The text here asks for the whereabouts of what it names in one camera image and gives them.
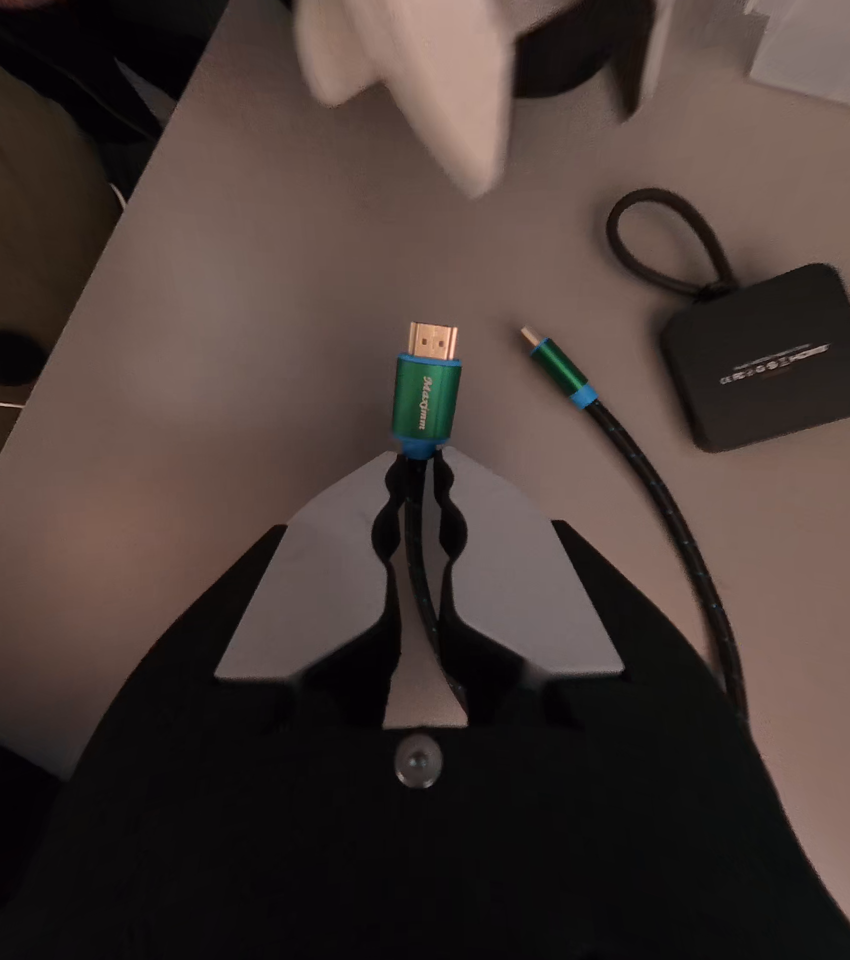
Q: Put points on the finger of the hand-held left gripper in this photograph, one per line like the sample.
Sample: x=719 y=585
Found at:
x=342 y=52
x=462 y=120

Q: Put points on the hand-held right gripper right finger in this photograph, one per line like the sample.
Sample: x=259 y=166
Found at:
x=537 y=592

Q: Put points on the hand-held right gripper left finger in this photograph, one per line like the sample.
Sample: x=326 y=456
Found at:
x=305 y=600

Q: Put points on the clear plastic bin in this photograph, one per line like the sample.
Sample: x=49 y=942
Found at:
x=830 y=60

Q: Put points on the black hdmi splitter box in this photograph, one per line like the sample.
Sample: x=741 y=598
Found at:
x=770 y=360

